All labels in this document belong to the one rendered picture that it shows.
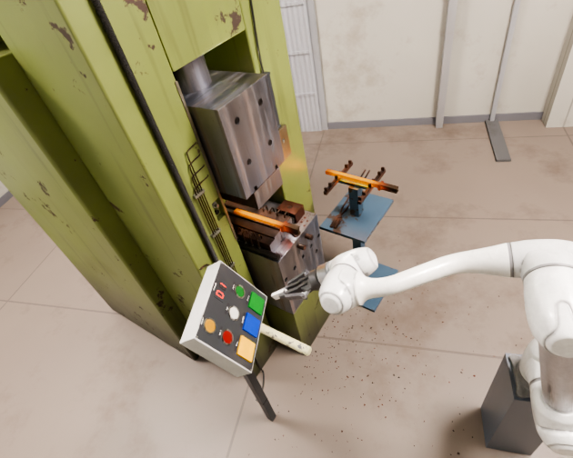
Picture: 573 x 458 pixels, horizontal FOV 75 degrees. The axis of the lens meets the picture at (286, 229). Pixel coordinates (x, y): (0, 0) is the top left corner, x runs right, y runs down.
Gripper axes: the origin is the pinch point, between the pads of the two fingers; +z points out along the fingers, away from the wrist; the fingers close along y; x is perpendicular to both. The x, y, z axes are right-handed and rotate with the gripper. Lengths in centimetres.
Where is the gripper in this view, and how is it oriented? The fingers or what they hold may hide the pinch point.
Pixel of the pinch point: (280, 293)
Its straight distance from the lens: 146.4
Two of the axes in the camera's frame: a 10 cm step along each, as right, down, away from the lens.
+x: -6.4, -6.0, -4.8
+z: -7.6, 3.9, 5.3
